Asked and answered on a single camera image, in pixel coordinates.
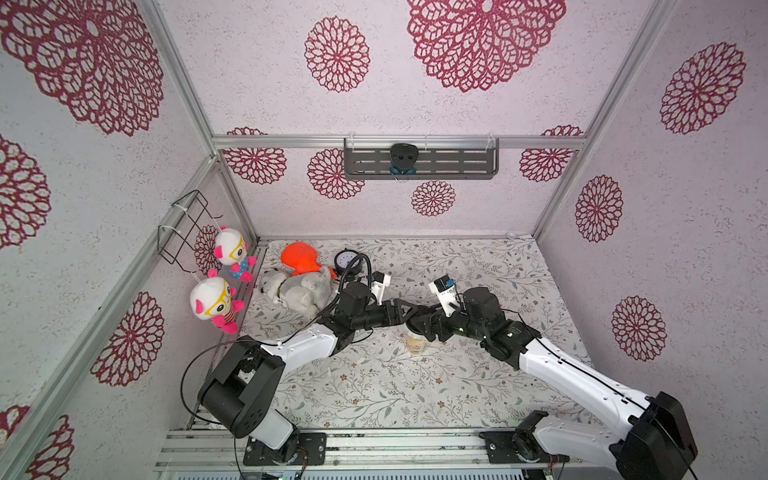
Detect black camera on shelf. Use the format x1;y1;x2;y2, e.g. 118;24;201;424
389;143;419;176

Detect plush doll blue dress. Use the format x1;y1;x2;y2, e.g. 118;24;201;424
213;227;257;283

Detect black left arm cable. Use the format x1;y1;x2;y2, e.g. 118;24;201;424
179;251;376;480

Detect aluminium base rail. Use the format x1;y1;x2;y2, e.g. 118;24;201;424
151;420;553;478

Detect plush doll striped dress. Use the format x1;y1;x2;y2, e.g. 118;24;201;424
189;269;245;335

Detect floral paper milk tea cup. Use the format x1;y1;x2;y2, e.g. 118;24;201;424
405;336;428;355

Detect grey wall shelf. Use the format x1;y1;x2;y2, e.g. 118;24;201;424
342;138;499;181

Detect black wire basket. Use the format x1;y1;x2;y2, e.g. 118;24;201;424
156;190;222;275

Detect white plush dog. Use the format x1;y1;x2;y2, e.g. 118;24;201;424
259;266;332;320

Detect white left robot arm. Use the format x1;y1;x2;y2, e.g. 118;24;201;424
198;282;440;464

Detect orange plastic toy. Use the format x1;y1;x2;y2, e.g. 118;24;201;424
280;242;322;276

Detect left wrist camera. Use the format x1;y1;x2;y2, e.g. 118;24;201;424
370;271;391;305

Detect black alarm clock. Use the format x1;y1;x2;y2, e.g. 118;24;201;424
334;249;364;279

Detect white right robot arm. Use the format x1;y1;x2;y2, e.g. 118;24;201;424
406;287;698;479

